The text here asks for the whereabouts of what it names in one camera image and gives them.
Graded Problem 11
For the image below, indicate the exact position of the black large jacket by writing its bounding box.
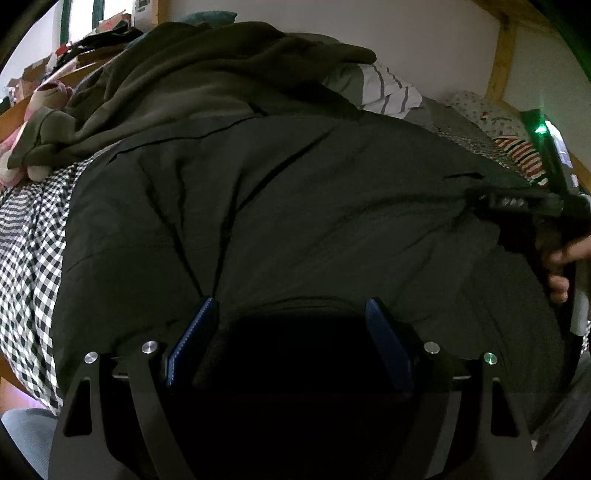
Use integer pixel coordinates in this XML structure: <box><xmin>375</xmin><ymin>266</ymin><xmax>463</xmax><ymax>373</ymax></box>
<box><xmin>51</xmin><ymin>114</ymin><xmax>569</xmax><ymax>421</ymax></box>

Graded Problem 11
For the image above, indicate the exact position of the person's right hand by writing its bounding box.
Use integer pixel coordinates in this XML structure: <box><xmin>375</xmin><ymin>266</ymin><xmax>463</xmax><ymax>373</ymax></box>
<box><xmin>543</xmin><ymin>236</ymin><xmax>591</xmax><ymax>304</ymax></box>

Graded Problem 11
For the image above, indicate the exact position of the red striped pillow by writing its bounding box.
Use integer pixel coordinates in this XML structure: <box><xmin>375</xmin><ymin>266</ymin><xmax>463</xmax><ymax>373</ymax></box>
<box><xmin>494</xmin><ymin>136</ymin><xmax>549</xmax><ymax>187</ymax></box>

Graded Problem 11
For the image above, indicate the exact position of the white floral pillow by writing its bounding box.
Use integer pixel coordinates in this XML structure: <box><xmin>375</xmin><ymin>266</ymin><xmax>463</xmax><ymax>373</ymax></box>
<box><xmin>444</xmin><ymin>91</ymin><xmax>530</xmax><ymax>140</ymax></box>

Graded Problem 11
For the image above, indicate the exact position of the grey checkered blanket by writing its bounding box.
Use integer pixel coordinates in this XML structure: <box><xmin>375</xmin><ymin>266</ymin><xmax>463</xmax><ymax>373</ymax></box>
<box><xmin>404</xmin><ymin>97</ymin><xmax>518</xmax><ymax>172</ymax></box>

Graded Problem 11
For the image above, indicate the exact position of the grey striped pillow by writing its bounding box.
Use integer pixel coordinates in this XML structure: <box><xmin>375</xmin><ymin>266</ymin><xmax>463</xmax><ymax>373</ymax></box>
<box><xmin>324</xmin><ymin>62</ymin><xmax>423</xmax><ymax>119</ymax></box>

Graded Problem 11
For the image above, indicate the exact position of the black white checkered bedsheet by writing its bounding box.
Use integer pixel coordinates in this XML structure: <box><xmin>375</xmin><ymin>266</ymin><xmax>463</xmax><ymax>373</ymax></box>
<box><xmin>1</xmin><ymin>158</ymin><xmax>98</xmax><ymax>414</ymax></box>

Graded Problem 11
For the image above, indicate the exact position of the pink plush toy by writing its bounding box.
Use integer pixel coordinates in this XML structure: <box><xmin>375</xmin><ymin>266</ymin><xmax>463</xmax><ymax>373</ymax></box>
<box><xmin>1</xmin><ymin>80</ymin><xmax>73</xmax><ymax>188</ymax></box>

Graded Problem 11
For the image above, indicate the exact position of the olive green hoodie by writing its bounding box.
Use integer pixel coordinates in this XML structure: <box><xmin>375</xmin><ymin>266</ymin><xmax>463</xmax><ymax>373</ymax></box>
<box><xmin>8</xmin><ymin>22</ymin><xmax>377</xmax><ymax>170</ymax></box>

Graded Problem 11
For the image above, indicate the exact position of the wooden bunk bed frame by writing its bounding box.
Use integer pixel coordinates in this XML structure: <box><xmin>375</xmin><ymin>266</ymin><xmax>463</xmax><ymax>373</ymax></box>
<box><xmin>0</xmin><ymin>0</ymin><xmax>591</xmax><ymax>195</ymax></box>

